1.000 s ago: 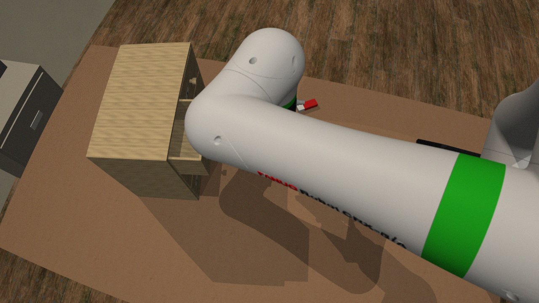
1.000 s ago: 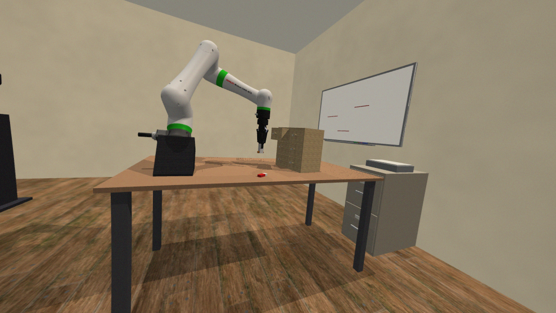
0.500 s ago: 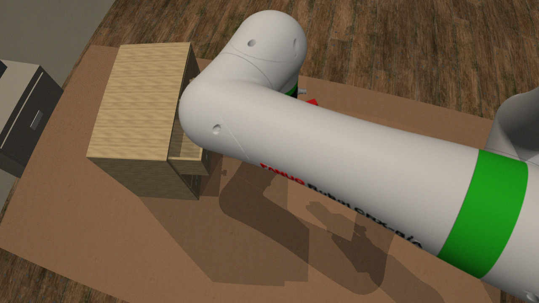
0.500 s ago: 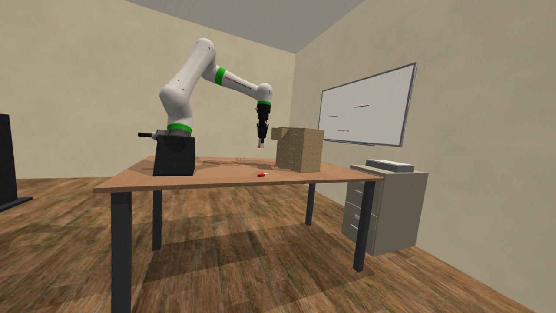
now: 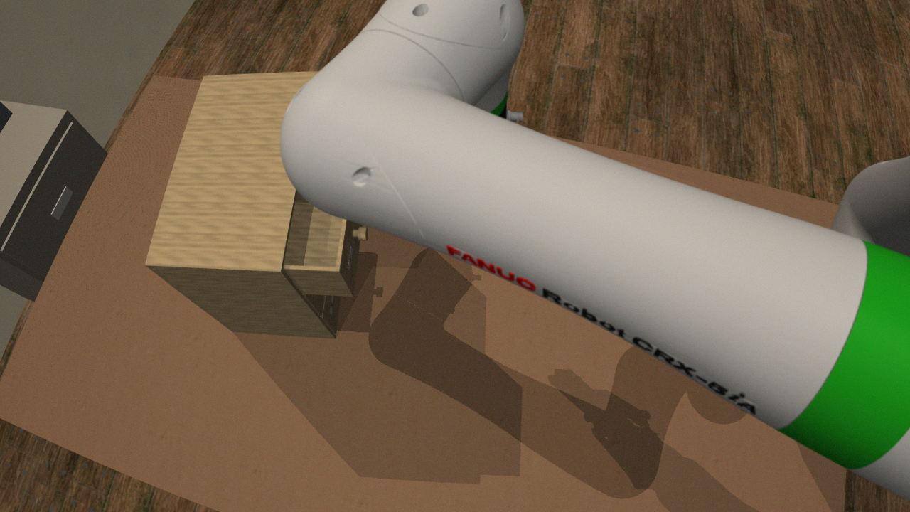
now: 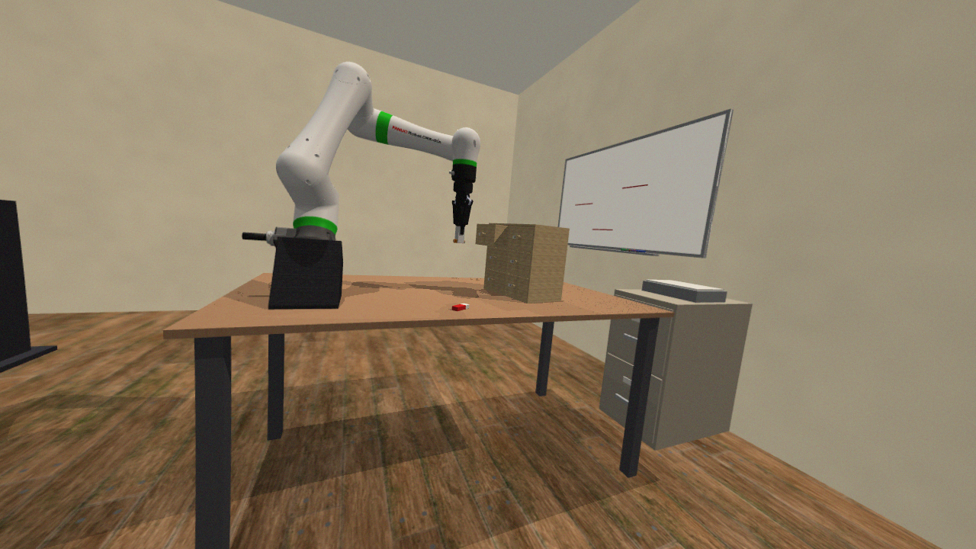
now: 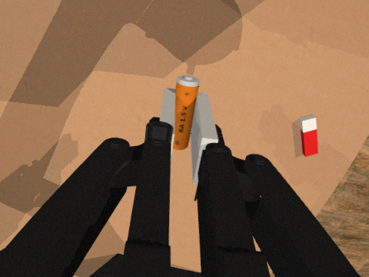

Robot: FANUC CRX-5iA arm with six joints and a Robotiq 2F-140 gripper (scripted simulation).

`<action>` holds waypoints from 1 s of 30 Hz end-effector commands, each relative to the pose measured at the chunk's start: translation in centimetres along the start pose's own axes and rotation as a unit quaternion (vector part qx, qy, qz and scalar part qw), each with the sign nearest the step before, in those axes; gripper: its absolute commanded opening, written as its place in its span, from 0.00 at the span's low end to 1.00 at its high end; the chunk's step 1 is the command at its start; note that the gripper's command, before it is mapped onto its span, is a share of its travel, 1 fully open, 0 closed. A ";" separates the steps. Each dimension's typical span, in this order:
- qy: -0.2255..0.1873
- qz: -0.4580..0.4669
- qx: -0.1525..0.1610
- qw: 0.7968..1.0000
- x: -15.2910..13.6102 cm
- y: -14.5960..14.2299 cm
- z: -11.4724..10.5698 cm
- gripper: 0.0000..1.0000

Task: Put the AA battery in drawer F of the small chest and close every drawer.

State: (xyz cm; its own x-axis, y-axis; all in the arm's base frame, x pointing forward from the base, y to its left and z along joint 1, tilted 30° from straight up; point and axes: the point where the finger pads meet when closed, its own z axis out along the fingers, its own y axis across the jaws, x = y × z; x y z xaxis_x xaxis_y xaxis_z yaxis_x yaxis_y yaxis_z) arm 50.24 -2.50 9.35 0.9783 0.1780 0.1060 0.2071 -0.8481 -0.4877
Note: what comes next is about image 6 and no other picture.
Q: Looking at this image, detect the light wooden chest of drawers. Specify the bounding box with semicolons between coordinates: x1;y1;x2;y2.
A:
483;223;570;303

